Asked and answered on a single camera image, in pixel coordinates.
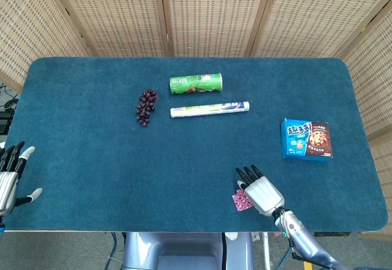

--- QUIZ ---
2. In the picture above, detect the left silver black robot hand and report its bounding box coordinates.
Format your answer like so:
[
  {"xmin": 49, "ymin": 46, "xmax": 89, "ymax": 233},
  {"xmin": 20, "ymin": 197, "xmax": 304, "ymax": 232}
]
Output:
[{"xmin": 0, "ymin": 140, "xmax": 43, "ymax": 217}]

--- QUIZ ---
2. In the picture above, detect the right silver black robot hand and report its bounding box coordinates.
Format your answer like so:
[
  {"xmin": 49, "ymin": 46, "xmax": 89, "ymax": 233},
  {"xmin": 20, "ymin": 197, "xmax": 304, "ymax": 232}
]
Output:
[{"xmin": 235, "ymin": 163, "xmax": 285, "ymax": 216}]

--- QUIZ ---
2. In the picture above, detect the pink patterned card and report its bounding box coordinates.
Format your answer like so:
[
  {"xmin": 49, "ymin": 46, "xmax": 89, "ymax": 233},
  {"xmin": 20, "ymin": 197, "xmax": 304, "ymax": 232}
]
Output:
[{"xmin": 232, "ymin": 189, "xmax": 255, "ymax": 212}]

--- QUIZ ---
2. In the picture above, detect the white table leg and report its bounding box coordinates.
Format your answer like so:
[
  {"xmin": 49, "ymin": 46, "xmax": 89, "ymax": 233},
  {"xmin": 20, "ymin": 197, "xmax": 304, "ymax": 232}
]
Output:
[{"xmin": 262, "ymin": 232, "xmax": 271, "ymax": 270}]

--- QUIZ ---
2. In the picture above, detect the blue chocolate cookie box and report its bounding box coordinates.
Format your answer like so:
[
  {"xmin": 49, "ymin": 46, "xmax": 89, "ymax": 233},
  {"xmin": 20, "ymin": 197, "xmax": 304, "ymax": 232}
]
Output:
[{"xmin": 281, "ymin": 117, "xmax": 334, "ymax": 160}]

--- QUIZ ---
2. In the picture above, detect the blue-grey robot torso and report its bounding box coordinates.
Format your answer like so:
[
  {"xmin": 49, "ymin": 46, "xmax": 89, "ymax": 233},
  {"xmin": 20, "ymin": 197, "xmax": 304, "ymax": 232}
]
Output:
[{"xmin": 121, "ymin": 231, "xmax": 255, "ymax": 270}]

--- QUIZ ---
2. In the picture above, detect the white cling film roll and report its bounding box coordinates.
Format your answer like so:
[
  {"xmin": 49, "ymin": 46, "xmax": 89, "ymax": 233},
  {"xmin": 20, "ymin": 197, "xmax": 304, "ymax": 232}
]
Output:
[{"xmin": 170, "ymin": 100, "xmax": 251, "ymax": 119}]

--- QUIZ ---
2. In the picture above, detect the blue felt table mat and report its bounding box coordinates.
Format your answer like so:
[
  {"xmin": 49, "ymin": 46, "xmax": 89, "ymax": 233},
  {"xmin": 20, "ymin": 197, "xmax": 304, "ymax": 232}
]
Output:
[{"xmin": 3, "ymin": 56, "xmax": 389, "ymax": 233}]

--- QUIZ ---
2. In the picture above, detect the green chips can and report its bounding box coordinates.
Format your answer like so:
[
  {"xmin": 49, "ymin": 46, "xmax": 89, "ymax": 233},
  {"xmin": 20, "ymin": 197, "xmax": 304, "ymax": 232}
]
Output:
[{"xmin": 168, "ymin": 72, "xmax": 224, "ymax": 96}]

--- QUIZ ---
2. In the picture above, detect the purple grape bunch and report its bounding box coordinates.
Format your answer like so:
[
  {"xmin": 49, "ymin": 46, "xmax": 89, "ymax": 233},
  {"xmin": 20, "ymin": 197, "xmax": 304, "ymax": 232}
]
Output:
[{"xmin": 135, "ymin": 88, "xmax": 158, "ymax": 127}]

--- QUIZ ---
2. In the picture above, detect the woven bamboo folding screen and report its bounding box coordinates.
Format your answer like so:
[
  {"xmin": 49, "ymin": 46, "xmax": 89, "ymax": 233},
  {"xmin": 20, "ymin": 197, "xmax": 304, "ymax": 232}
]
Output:
[{"xmin": 0, "ymin": 0, "xmax": 392, "ymax": 243}]

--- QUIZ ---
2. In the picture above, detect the black electronics with cables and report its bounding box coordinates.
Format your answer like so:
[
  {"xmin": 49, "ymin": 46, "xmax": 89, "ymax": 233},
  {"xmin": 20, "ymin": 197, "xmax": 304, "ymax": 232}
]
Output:
[{"xmin": 0, "ymin": 83, "xmax": 18, "ymax": 135}]

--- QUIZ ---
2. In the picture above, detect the blue cable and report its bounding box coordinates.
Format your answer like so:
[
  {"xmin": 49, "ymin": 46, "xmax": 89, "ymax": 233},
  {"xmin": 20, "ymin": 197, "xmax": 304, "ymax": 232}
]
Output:
[
  {"xmin": 107, "ymin": 232, "xmax": 120, "ymax": 264},
  {"xmin": 281, "ymin": 245, "xmax": 292, "ymax": 266}
]

